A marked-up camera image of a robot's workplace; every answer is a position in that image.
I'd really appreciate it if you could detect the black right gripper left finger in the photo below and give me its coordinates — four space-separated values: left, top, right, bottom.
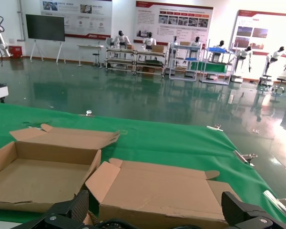
14 189 90 229

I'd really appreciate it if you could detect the red box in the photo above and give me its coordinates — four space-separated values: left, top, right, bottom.
9 45 23 59

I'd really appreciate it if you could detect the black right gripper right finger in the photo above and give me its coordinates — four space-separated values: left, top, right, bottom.
221 190 286 229

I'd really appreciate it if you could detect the white tube workbench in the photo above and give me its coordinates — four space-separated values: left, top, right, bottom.
134 49 166 78
105 47 137 73

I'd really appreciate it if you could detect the wall poster with photos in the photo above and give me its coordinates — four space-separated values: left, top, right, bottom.
229 10 286 55

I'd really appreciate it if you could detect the green table cloth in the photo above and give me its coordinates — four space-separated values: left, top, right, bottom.
0 102 286 227

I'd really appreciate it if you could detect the white humanoid robot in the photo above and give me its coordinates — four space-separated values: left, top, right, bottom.
265 46 286 75
167 35 180 73
142 31 157 52
234 46 254 73
213 40 230 63
190 36 203 49
110 30 132 50

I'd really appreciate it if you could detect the shelf rack with blue bins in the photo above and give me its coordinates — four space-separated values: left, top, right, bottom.
199 46 235 86

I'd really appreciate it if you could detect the red framed wall poster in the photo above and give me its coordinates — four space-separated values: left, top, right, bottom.
135 0 214 44

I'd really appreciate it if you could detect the white display stand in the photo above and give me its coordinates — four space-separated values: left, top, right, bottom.
29 39 67 64

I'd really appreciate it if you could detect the white shelf rack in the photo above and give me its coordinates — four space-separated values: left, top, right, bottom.
169 43 201 82

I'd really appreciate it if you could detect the black display screen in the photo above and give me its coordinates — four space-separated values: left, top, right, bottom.
25 14 66 42

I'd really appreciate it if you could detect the white info wall poster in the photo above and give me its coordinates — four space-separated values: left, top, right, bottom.
40 0 113 38

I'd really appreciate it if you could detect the black wheeled stool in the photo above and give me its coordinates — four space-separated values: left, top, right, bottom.
259 74 274 87
271 77 286 96

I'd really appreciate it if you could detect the white desk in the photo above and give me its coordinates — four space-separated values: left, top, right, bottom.
77 44 104 68

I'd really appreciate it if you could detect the open brown cardboard box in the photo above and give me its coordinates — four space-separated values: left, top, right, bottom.
0 123 121 214
85 157 242 229

